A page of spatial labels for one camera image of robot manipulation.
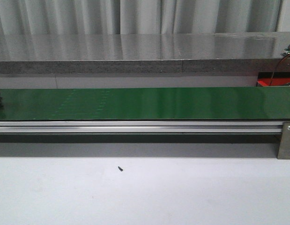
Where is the aluminium conveyor frame rail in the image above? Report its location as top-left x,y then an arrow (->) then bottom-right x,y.
0,120 -> 284,133

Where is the grey stone counter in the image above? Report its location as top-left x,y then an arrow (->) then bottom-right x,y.
0,32 -> 290,74

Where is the grey curtain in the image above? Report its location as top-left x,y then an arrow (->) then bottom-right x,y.
0,0 -> 282,35

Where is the red plastic tray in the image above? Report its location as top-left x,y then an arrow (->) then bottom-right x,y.
256,72 -> 290,87

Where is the metal conveyor support bracket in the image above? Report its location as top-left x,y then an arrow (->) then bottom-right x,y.
277,121 -> 290,159

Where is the green conveyor belt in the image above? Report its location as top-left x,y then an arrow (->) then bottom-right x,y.
0,87 -> 290,121

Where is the red black wire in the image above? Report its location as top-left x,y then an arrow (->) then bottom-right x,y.
269,43 -> 290,86

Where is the small green circuit board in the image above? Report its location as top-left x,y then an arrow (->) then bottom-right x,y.
281,45 -> 290,56

